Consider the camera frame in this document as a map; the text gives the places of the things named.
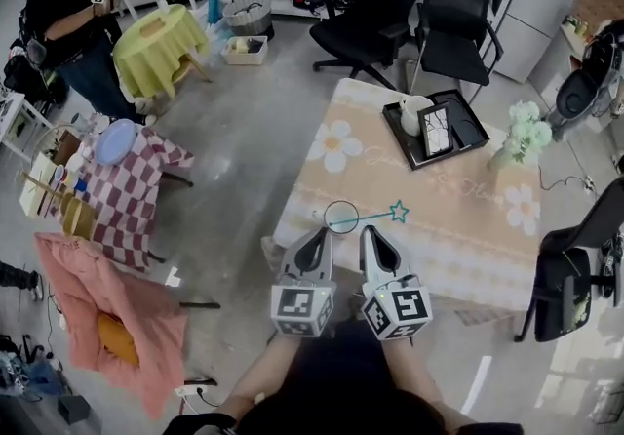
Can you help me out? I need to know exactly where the pale blue plate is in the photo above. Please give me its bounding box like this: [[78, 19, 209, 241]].
[[93, 118, 138, 166]]

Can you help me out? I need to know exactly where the peach floral tablecloth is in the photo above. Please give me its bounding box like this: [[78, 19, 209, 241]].
[[271, 77, 543, 312]]

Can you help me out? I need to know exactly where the green plant sprig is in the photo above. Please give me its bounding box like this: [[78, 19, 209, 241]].
[[567, 294, 594, 332]]

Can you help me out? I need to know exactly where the green tablecloth round table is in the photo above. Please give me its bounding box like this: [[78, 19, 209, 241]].
[[111, 2, 212, 100]]

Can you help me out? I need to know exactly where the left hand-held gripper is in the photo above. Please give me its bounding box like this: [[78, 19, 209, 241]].
[[270, 226, 338, 340]]

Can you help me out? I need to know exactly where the cream box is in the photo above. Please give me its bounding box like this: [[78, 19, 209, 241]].
[[18, 152, 59, 219]]

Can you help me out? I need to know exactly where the vase of white flowers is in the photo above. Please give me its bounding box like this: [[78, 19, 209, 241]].
[[487, 100, 555, 176]]

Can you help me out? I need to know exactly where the white storage bin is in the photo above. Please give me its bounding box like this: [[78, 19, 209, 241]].
[[220, 35, 270, 67]]

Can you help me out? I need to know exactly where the pink covered armchair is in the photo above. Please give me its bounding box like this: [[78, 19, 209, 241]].
[[33, 231, 220, 420]]

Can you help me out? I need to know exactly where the checkered tablecloth table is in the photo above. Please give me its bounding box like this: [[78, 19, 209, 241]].
[[46, 123, 196, 273]]

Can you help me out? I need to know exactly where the wicker basket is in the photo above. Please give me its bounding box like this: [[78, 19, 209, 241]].
[[33, 125, 82, 166]]

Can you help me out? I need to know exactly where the white power strip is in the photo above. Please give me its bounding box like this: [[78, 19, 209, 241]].
[[174, 383, 212, 400]]

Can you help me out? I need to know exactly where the black tray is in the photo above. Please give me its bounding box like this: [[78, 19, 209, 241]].
[[381, 88, 490, 173]]

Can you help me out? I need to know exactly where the black chair with armrests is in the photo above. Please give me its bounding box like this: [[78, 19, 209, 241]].
[[414, 0, 506, 88]]

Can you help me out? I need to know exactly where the black framed picture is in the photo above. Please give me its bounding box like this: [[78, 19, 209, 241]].
[[416, 101, 458, 159]]

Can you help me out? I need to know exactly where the black swivel chair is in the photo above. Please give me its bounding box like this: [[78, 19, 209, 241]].
[[513, 177, 624, 344]]

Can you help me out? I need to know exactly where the person's left forearm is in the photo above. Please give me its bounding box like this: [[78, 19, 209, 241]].
[[214, 334, 306, 422]]

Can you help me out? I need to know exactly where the grey woven basket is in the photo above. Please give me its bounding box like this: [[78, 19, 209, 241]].
[[221, 0, 274, 39]]

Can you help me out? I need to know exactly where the person's right forearm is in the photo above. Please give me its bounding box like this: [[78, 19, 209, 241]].
[[379, 338, 445, 413]]

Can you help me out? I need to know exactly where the white refrigerator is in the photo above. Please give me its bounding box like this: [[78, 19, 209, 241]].
[[487, 0, 586, 86]]

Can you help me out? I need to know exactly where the black strap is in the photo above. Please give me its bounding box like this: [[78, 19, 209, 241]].
[[163, 413, 240, 435]]

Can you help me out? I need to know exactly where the yellow wooden bucket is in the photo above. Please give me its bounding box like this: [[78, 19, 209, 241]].
[[61, 196, 98, 239]]

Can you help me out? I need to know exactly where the orange cushion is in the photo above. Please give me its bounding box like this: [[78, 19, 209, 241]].
[[96, 313, 141, 369]]

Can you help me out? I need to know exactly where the grey shell chair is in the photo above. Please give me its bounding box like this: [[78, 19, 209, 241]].
[[544, 67, 605, 142]]

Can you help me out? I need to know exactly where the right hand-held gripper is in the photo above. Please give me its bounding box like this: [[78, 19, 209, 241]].
[[359, 226, 435, 341]]

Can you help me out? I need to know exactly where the small wooden box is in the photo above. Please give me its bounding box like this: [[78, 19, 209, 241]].
[[138, 19, 170, 39]]

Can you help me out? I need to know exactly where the teal star wand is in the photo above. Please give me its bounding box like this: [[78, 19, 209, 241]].
[[329, 199, 410, 228]]

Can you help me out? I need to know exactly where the person's dark clothing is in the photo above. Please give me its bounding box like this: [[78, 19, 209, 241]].
[[236, 319, 526, 435]]

